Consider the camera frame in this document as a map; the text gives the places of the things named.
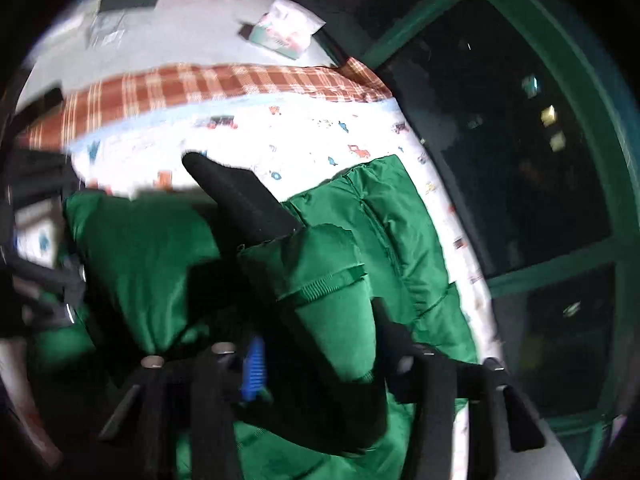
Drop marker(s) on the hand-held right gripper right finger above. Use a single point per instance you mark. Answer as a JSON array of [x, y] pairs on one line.
[[400, 345]]

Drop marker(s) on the plaid bed sheet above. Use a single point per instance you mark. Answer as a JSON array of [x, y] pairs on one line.
[[225, 85]]

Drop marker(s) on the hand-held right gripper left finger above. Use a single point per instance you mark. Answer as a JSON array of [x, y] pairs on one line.
[[252, 367]]

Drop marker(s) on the printed cartoon blanket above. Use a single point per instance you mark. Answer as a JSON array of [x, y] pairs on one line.
[[320, 135]]

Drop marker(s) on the tissue pack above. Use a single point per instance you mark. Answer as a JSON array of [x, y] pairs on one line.
[[285, 27]]

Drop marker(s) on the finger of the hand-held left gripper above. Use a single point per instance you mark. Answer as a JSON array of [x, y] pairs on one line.
[[45, 285], [35, 175]]

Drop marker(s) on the green puffer jacket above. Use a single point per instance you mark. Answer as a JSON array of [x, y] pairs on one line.
[[350, 240]]

